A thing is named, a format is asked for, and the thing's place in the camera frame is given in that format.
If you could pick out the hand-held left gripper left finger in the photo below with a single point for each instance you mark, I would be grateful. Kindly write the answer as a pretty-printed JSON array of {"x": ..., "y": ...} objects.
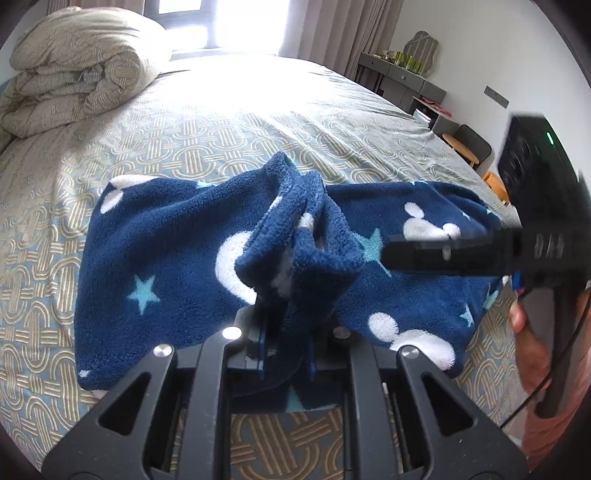
[{"x": 210, "y": 364}]

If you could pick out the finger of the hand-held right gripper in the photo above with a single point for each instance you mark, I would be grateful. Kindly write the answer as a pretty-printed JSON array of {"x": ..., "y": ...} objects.
[{"x": 438, "y": 254}]

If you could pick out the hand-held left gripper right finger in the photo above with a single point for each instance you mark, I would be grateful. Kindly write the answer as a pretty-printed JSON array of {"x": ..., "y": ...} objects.
[{"x": 364, "y": 369}]

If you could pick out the blue fleece printed pants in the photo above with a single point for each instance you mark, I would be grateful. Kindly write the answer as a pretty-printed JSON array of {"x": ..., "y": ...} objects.
[{"x": 161, "y": 240}]

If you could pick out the person's right forearm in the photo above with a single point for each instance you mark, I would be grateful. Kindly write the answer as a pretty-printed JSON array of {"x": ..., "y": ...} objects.
[{"x": 568, "y": 434}]

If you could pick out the person's right hand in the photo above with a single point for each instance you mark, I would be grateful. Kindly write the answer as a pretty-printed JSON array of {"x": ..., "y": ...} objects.
[{"x": 531, "y": 350}]

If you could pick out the yellow wooden stool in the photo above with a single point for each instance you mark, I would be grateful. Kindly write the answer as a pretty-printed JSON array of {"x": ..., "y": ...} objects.
[{"x": 496, "y": 187}]

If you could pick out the black chair with wooden seat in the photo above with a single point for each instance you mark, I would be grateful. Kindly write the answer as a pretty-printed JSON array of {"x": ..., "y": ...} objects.
[{"x": 471, "y": 143}]

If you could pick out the pink cloth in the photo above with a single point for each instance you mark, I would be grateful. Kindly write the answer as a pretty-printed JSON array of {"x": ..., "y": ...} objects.
[{"x": 436, "y": 106}]

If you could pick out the grey vanity desk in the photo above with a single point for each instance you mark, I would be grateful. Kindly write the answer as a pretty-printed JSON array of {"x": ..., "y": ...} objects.
[{"x": 406, "y": 83}]

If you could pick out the green bottle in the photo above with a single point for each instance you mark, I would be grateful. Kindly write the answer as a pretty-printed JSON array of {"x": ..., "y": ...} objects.
[
  {"x": 415, "y": 62},
  {"x": 400, "y": 59}
]

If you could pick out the cloud shaped mirror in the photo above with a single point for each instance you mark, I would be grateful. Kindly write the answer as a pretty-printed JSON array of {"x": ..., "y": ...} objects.
[{"x": 422, "y": 50}]

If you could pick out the bed with patterned sheet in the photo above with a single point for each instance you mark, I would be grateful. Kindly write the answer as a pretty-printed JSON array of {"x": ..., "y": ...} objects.
[{"x": 231, "y": 129}]

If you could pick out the beige curtain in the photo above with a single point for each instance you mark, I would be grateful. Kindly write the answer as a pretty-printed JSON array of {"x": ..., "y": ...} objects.
[{"x": 341, "y": 32}]

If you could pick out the dark framed window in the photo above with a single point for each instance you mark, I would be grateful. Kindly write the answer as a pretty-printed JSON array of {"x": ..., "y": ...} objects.
[{"x": 221, "y": 23}]

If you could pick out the folded beige duvet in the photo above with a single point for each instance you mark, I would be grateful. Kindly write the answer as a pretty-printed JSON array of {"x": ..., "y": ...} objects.
[{"x": 78, "y": 60}]

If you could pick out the grey wall switch panel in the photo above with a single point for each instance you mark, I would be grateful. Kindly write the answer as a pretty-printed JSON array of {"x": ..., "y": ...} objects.
[{"x": 496, "y": 94}]

